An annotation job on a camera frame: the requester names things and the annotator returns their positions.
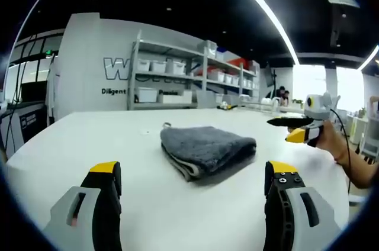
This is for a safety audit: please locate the grey towel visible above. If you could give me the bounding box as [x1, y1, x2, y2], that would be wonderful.
[160, 125, 257, 182]

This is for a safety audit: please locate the person's right hand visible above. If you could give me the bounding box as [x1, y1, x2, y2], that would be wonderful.
[316, 120, 348, 163]

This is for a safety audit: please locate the yellow black tool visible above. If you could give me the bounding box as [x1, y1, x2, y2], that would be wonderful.
[217, 101, 238, 111]

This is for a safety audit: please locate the grey metal shelving unit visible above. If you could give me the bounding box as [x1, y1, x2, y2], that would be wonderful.
[127, 29, 261, 111]

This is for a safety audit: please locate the white storage bin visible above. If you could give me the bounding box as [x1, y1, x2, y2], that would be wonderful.
[165, 61, 186, 75]
[136, 58, 150, 72]
[150, 60, 166, 72]
[137, 88, 158, 103]

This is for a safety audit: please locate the black monitor screen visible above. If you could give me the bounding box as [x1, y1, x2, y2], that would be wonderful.
[20, 81, 48, 104]

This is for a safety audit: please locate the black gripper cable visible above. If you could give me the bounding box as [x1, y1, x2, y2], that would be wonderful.
[329, 108, 353, 195]

